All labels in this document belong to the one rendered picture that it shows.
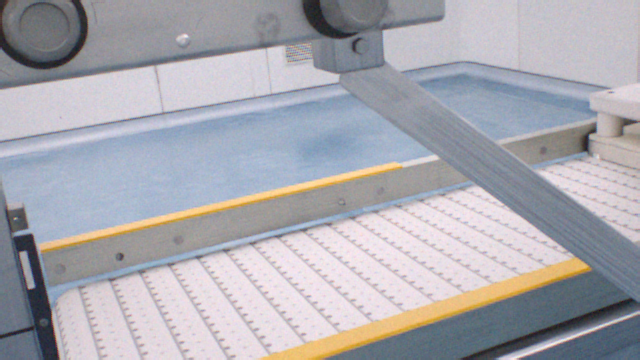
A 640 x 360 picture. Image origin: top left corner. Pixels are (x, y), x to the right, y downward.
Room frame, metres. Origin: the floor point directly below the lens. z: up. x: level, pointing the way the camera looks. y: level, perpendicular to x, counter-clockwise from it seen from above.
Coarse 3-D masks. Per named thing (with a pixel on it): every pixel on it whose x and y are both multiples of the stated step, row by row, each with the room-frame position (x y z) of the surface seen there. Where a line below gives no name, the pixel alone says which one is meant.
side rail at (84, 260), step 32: (576, 128) 0.76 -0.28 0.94; (416, 160) 0.70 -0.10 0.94; (544, 160) 0.75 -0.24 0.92; (320, 192) 0.65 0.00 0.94; (352, 192) 0.66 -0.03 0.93; (384, 192) 0.67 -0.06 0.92; (416, 192) 0.68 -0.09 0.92; (192, 224) 0.60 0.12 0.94; (224, 224) 0.61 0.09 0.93; (256, 224) 0.62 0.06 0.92; (288, 224) 0.63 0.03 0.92; (64, 256) 0.56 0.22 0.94; (96, 256) 0.57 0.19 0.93; (128, 256) 0.58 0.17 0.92; (160, 256) 0.59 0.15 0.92
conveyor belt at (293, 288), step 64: (448, 192) 0.69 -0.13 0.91; (576, 192) 0.66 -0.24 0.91; (256, 256) 0.58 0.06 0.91; (320, 256) 0.57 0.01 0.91; (384, 256) 0.55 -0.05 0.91; (448, 256) 0.54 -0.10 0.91; (512, 256) 0.53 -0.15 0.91; (64, 320) 0.51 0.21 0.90; (128, 320) 0.49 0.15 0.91; (192, 320) 0.48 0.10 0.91; (256, 320) 0.47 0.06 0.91; (320, 320) 0.46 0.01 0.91
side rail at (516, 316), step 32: (544, 288) 0.41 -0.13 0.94; (576, 288) 0.42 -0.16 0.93; (608, 288) 0.43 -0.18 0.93; (448, 320) 0.38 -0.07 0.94; (480, 320) 0.39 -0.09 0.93; (512, 320) 0.40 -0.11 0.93; (544, 320) 0.41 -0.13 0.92; (352, 352) 0.36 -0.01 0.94; (384, 352) 0.36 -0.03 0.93; (416, 352) 0.37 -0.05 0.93; (448, 352) 0.38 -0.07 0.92
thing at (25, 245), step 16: (16, 240) 0.55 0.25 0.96; (32, 240) 0.56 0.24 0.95; (32, 256) 0.56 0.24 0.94; (32, 272) 0.56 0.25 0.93; (32, 288) 0.56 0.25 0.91; (32, 304) 0.55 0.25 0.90; (48, 304) 0.56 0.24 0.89; (48, 320) 0.56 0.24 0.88; (48, 336) 0.56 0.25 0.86; (48, 352) 0.56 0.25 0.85
